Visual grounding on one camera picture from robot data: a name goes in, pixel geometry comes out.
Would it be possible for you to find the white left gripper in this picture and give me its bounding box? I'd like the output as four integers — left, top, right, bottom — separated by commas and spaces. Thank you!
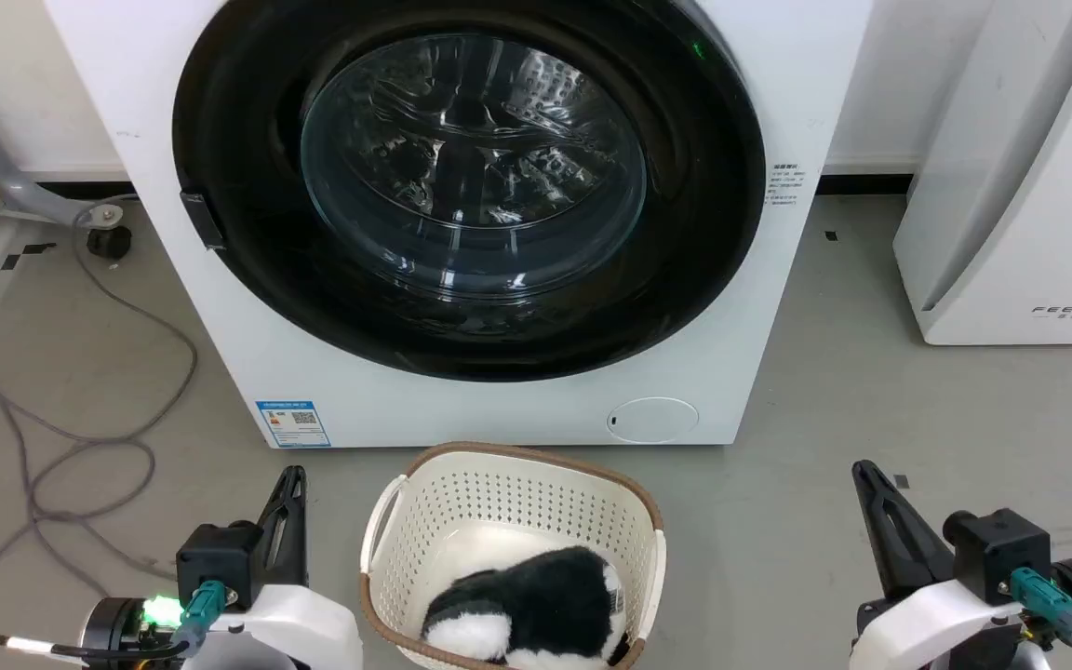
190, 465, 365, 670

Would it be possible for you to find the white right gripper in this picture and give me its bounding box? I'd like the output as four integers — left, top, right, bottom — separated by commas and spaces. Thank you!
850, 460, 1028, 670

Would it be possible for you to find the white front-load washing machine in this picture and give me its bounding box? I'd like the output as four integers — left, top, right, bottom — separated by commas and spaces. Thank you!
43, 0, 875, 449

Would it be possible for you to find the black round washer door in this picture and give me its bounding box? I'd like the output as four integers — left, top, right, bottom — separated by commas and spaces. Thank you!
171, 0, 767, 382

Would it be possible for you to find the cream perforated laundry basket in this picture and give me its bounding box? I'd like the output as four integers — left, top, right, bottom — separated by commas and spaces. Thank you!
358, 442, 667, 670

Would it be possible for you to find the black and white plush toy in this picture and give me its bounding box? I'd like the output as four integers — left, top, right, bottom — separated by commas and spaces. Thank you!
420, 545, 632, 670

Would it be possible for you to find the round white filter cover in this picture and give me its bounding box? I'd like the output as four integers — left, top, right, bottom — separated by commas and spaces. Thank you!
608, 397, 700, 444

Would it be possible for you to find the white air purifier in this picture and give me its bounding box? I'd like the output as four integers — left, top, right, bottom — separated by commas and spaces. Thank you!
892, 0, 1072, 346

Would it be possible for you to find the black caster foot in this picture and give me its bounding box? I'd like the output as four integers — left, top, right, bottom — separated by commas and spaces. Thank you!
87, 226, 133, 261

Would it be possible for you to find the grey metal table leg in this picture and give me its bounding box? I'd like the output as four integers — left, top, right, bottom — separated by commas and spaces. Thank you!
0, 97, 126, 230

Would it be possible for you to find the black cable with teal plug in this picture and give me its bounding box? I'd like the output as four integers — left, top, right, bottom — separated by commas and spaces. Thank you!
0, 580, 228, 663
1009, 567, 1072, 670

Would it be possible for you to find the grey floor cable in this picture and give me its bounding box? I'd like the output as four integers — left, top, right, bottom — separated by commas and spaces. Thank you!
0, 200, 200, 645

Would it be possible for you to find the black rectangular plastic piece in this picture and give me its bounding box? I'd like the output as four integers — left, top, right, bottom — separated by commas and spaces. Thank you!
180, 190, 227, 251

